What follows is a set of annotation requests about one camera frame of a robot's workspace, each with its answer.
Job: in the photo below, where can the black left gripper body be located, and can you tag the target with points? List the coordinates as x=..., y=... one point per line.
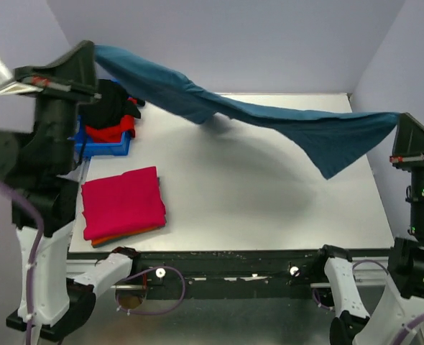
x=58, y=101

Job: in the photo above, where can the teal blue t shirt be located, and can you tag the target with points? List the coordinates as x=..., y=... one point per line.
x=332, y=141

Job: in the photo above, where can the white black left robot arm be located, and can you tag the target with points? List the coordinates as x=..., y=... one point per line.
x=34, y=169

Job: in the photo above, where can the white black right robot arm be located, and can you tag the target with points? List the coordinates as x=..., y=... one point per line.
x=399, y=314

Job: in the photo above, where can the black crumpled garment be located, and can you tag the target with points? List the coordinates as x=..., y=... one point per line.
x=115, y=103

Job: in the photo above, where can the blue plastic bin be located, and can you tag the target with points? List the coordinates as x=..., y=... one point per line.
x=85, y=146

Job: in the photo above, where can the red crumpled garment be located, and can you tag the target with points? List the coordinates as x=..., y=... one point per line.
x=112, y=134

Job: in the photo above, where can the folded magenta t shirt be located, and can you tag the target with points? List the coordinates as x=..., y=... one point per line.
x=129, y=203

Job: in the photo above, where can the aluminium frame rail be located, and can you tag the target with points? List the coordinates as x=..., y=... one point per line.
x=367, y=276

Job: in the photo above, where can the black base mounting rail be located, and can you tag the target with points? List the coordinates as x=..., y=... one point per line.
x=227, y=275

